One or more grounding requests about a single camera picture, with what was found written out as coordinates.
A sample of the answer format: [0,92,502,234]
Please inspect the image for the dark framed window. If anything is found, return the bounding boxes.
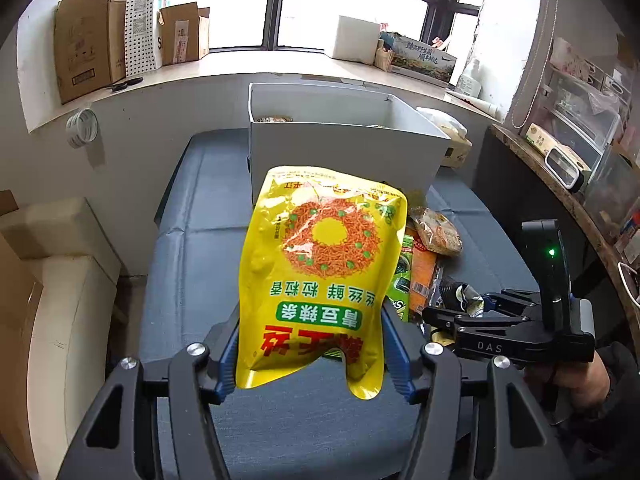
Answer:
[125,0,483,56]

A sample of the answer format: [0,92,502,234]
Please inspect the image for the orange snack packet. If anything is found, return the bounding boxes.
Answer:
[406,246,440,322]

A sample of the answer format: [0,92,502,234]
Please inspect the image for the white plastic bottle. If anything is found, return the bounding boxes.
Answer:
[456,59,483,99]

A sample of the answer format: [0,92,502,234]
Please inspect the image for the wooden side shelf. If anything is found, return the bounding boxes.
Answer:
[489,124,640,356]

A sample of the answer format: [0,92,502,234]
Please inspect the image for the yellow snack bag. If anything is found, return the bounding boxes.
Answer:
[235,166,409,401]

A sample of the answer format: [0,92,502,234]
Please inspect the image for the person's right forearm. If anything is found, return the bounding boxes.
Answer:
[552,342,640,480]

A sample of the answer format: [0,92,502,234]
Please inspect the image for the large brown cardboard box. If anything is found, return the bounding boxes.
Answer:
[53,0,132,105]

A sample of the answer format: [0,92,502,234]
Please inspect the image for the beige stacked cardboard boxes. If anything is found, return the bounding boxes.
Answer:
[0,190,123,480]

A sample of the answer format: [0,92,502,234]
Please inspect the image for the white dotted paper bag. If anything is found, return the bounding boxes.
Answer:
[124,0,162,77]

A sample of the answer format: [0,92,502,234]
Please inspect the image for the green snack packet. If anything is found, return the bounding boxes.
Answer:
[387,232,415,322]

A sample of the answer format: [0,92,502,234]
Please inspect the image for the person's right hand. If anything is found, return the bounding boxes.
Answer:
[525,357,612,406]

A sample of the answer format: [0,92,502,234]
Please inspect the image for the landscape printed carton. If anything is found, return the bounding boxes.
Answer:
[389,35,458,86]

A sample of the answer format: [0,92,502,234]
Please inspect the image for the cream small carton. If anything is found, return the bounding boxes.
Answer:
[520,122,561,157]

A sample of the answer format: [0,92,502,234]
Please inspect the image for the white tape roll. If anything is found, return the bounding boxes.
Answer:
[66,109,99,149]

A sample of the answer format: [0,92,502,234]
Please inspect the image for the tan cardboard tissue box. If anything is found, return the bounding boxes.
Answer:
[440,136,473,168]

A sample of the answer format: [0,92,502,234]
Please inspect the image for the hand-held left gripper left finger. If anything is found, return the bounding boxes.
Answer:
[55,304,243,480]

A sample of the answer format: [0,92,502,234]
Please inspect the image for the small open cardboard box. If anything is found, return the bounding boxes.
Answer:
[157,2,211,66]

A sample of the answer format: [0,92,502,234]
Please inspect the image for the clear plastic storage box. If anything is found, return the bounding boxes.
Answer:
[537,67,626,171]

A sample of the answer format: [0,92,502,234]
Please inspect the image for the grey plastic bin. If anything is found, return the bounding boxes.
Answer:
[247,82,453,206]

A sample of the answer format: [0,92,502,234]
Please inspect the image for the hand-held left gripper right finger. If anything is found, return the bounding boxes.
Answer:
[381,304,576,480]

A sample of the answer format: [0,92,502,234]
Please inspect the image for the silver snack wrapper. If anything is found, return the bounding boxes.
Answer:
[439,280,485,318]

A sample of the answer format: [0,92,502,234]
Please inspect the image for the tan noodle snack packet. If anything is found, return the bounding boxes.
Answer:
[409,206,464,257]

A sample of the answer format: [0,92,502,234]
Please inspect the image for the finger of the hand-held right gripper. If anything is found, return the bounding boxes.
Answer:
[481,287,543,322]
[421,306,553,365]

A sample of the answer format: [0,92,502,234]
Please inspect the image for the white foam box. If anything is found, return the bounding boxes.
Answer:
[326,15,382,66]

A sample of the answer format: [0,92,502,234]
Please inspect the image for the white desk clock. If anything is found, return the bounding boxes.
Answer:
[544,144,592,193]

